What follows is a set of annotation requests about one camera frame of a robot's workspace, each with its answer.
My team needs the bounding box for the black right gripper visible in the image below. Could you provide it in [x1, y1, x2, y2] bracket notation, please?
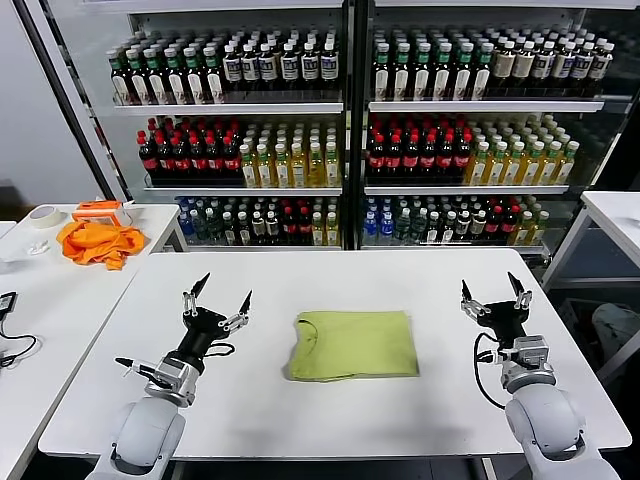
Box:
[461, 271, 534, 346]

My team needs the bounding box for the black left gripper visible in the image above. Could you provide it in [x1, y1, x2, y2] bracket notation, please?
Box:
[178, 272, 253, 362]

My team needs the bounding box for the light green T-shirt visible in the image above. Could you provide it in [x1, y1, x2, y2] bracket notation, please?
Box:
[283, 309, 421, 384]

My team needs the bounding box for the red cap cola bottle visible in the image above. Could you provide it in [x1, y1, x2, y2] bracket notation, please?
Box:
[435, 133, 455, 176]
[155, 130, 175, 176]
[484, 207, 503, 241]
[367, 133, 387, 176]
[205, 130, 225, 175]
[452, 132, 473, 176]
[296, 207, 313, 246]
[137, 130, 159, 176]
[418, 133, 438, 176]
[222, 130, 241, 175]
[500, 206, 519, 241]
[281, 207, 298, 246]
[188, 130, 208, 175]
[384, 133, 404, 176]
[171, 130, 192, 175]
[401, 133, 421, 176]

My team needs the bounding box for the white side table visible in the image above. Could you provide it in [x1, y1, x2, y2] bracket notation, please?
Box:
[539, 191, 640, 386]
[0, 202, 182, 274]
[0, 269, 144, 480]

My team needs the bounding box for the grey bag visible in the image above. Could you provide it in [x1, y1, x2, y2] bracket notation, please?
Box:
[591, 302, 640, 361]

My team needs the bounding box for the crumpled orange cloth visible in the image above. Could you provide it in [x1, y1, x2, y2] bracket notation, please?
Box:
[56, 219, 148, 272]

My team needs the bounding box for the orange and white box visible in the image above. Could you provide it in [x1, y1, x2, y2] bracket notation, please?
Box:
[71, 200, 134, 229]

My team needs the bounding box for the beige tape roll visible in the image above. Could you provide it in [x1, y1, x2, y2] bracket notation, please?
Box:
[27, 205, 62, 230]

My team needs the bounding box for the green cap dark tea bottle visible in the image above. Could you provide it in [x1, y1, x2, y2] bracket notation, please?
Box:
[109, 49, 132, 106]
[144, 47, 170, 106]
[372, 43, 392, 102]
[471, 43, 493, 102]
[412, 43, 433, 102]
[392, 43, 412, 102]
[183, 46, 208, 105]
[202, 46, 226, 105]
[432, 43, 453, 102]
[164, 47, 189, 106]
[452, 43, 474, 102]
[126, 48, 151, 106]

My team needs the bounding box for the white cap beige label bottle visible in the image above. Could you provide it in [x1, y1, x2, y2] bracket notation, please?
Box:
[512, 41, 537, 91]
[492, 41, 517, 91]

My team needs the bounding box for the white cap navy label bottle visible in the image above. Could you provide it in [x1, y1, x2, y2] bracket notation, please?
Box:
[299, 42, 320, 94]
[551, 41, 576, 92]
[588, 42, 615, 95]
[279, 42, 300, 94]
[531, 41, 555, 91]
[241, 43, 262, 94]
[319, 41, 340, 94]
[258, 43, 280, 94]
[571, 42, 595, 94]
[222, 43, 244, 94]

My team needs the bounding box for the white beverage display shelf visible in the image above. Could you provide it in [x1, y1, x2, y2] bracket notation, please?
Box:
[367, 0, 640, 259]
[47, 0, 351, 254]

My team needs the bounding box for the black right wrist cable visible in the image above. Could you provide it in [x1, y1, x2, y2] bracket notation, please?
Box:
[472, 331, 512, 414]

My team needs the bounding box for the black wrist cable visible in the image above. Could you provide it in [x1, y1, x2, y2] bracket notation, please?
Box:
[472, 331, 512, 414]
[114, 355, 162, 382]

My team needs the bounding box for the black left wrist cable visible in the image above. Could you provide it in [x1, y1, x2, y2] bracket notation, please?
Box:
[114, 355, 162, 382]

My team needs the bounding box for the thin black table cable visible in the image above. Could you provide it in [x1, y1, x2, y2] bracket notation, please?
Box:
[0, 312, 40, 371]

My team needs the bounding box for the black cabinet post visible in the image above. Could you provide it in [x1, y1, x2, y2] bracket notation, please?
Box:
[343, 0, 370, 251]

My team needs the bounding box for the black slanted frame bar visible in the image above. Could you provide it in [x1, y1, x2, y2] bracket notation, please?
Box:
[14, 0, 121, 204]

